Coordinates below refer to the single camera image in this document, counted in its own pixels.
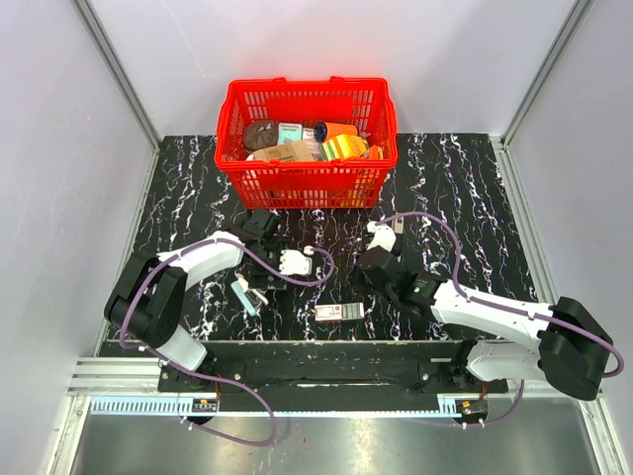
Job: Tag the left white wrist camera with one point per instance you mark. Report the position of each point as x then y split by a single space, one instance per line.
295 263

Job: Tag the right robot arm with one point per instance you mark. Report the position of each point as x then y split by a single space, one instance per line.
561 344

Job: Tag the brown cardboard box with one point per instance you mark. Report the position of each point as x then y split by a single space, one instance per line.
286 152

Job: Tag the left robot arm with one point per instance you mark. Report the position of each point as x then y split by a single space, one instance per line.
147 300

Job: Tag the light blue stapler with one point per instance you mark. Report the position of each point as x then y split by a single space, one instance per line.
251 299

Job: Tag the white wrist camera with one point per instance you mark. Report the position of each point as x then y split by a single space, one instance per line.
383 237
295 263

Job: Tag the yellow green striped box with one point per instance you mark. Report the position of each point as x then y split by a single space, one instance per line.
343 147

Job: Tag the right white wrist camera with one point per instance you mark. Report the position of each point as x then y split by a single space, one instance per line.
383 237

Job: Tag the beige stapler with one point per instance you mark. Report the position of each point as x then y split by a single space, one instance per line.
398 226

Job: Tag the brown round cookie pack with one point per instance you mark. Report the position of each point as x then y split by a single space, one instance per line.
260 134

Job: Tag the teal small box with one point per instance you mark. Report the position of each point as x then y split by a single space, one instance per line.
289 132

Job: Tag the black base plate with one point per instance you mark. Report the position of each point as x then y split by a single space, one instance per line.
309 378

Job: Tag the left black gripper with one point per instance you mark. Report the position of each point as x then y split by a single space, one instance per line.
260 279

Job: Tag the red white staple box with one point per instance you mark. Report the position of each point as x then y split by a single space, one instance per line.
339 312

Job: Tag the red plastic shopping basket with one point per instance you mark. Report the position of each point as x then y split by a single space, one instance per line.
363 102

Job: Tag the orange cylinder can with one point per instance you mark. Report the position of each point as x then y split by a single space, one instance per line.
325 131

